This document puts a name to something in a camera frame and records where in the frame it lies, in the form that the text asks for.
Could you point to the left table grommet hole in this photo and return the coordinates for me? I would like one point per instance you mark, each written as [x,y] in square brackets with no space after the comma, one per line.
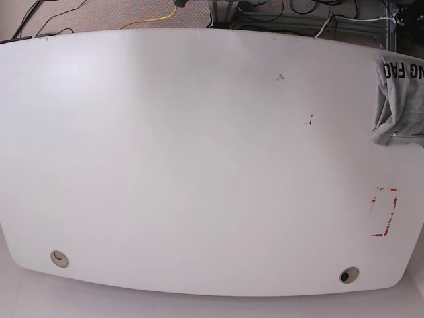
[59,259]

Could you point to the table grommet hole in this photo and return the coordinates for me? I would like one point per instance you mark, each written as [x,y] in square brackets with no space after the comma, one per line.
[59,259]
[349,275]

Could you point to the aluminium frame stand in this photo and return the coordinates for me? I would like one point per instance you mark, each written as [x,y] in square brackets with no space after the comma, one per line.
[369,23]

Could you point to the grey t-shirt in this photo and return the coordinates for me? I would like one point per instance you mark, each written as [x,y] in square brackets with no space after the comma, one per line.
[398,116]

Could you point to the red tape rectangle marking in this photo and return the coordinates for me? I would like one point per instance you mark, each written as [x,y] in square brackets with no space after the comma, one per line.
[382,210]

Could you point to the right table grommet hole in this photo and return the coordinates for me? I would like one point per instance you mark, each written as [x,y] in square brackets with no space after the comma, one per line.
[349,275]

